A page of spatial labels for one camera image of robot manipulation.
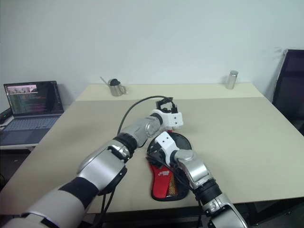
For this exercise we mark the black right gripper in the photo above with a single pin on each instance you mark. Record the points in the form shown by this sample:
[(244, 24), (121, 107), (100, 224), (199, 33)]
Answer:
[(155, 150)]

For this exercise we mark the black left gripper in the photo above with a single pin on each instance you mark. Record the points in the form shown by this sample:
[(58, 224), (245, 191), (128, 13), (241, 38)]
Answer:
[(166, 105)]

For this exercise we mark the red and black pouch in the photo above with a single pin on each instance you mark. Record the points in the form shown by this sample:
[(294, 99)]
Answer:
[(161, 184)]

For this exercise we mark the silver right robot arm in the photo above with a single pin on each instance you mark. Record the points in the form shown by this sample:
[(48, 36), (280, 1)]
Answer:
[(197, 168)]

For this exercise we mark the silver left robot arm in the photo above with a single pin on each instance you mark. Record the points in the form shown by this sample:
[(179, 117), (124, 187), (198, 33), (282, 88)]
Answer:
[(104, 164)]

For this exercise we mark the stainless steel pitcher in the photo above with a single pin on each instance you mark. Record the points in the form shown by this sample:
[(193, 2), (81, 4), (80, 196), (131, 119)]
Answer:
[(116, 89)]

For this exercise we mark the thin metal stick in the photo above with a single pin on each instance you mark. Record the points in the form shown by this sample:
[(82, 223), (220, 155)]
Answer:
[(103, 80)]

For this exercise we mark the stainless steel cylinder cup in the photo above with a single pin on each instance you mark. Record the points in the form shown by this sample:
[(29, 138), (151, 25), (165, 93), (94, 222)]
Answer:
[(231, 79)]

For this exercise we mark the black monitor screen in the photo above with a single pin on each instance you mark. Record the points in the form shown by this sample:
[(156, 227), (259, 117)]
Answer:
[(291, 85)]

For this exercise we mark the open laptop, lit screen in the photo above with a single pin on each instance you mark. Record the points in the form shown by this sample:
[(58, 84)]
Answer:
[(33, 111)]

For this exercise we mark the small black device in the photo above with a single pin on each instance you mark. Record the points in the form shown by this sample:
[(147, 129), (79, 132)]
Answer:
[(5, 116)]

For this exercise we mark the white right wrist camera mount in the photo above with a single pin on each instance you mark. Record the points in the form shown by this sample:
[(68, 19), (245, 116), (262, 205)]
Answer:
[(166, 141)]

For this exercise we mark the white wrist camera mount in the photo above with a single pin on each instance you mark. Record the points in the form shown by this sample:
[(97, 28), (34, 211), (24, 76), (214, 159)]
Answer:
[(166, 141), (172, 118)]

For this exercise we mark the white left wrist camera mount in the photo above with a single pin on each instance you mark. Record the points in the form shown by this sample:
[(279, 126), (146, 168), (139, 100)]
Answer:
[(172, 118)]

